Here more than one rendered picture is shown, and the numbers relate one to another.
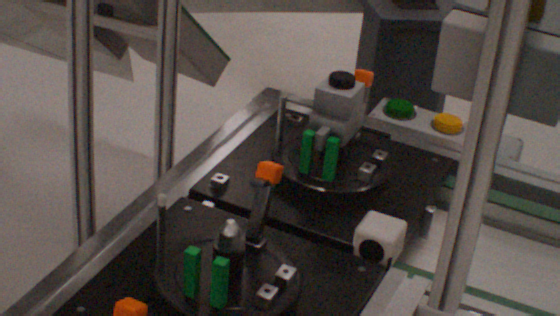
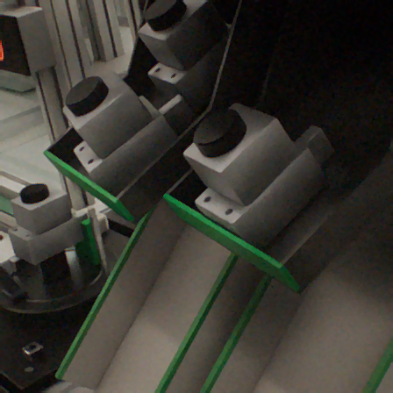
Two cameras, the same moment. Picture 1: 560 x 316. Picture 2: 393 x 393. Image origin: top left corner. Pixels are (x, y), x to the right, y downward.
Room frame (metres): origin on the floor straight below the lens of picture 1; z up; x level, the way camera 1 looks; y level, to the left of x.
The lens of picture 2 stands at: (1.54, 0.52, 1.44)
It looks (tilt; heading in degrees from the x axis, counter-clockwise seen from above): 25 degrees down; 212
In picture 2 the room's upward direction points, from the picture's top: 11 degrees counter-clockwise
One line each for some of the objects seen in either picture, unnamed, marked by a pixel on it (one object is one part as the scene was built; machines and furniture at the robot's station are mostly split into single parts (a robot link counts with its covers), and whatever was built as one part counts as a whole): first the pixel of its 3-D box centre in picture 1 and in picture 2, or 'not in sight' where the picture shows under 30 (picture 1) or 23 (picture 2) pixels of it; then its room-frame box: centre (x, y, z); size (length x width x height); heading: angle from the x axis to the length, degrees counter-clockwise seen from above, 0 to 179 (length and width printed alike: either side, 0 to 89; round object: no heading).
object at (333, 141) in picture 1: (330, 159); (78, 235); (0.87, -0.05, 1.01); 0.01 x 0.01 x 0.05; 68
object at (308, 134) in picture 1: (307, 151); (92, 241); (0.88, -0.03, 1.01); 0.01 x 0.01 x 0.05; 68
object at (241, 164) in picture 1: (328, 179); (63, 298); (0.91, -0.06, 0.96); 0.24 x 0.24 x 0.02; 68
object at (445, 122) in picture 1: (447, 125); not in sight; (1.08, -0.22, 0.96); 0.04 x 0.04 x 0.02
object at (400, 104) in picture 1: (399, 111); not in sight; (1.11, -0.15, 0.96); 0.04 x 0.04 x 0.02
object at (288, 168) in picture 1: (330, 165); (59, 283); (0.91, -0.06, 0.98); 0.14 x 0.14 x 0.02
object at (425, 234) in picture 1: (427, 222); not in sight; (0.86, -0.17, 0.95); 0.01 x 0.01 x 0.04; 68
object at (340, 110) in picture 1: (335, 107); (49, 214); (0.90, -0.05, 1.06); 0.08 x 0.04 x 0.07; 158
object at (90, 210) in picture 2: (280, 122); (99, 243); (0.91, 0.00, 1.03); 0.01 x 0.01 x 0.08; 68
